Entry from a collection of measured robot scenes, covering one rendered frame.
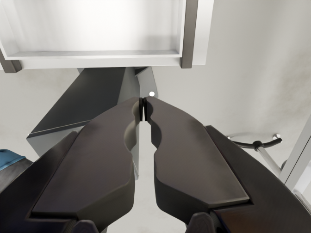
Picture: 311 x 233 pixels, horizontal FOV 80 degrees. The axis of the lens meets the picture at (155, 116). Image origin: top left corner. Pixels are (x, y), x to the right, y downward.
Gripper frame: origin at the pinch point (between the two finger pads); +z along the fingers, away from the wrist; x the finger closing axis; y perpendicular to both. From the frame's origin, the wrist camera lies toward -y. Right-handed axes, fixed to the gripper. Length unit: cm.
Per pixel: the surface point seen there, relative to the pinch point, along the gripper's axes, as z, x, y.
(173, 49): 21.3, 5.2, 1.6
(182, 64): 19.6, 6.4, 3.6
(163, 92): 109, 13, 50
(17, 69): 20.1, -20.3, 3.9
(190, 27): 19.6, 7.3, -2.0
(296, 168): 59, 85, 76
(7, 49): 18.7, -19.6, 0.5
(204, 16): 21.6, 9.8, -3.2
